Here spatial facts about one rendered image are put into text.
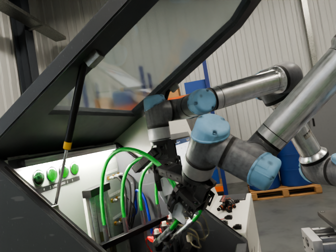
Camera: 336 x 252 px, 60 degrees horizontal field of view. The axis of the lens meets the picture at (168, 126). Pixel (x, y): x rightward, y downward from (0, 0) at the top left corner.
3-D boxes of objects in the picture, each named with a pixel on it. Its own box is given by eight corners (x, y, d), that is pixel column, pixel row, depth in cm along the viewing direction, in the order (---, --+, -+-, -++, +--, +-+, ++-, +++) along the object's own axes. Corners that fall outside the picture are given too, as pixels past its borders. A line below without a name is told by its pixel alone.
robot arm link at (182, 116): (208, 115, 96) (177, 119, 93) (194, 118, 107) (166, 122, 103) (204, 92, 97) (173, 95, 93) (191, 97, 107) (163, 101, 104)
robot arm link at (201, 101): (323, 83, 99) (199, 123, 83) (299, 89, 109) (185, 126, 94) (313, 50, 99) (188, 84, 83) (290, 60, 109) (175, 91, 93)
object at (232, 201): (236, 213, 152) (235, 203, 152) (216, 214, 155) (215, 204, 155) (239, 201, 174) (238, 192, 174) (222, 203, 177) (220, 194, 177)
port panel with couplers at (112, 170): (120, 236, 123) (109, 164, 124) (113, 237, 124) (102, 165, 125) (133, 226, 136) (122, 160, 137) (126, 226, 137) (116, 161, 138)
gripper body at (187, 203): (190, 222, 72) (201, 192, 65) (167, 198, 77) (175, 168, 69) (210, 207, 77) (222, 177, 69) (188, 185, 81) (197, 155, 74)
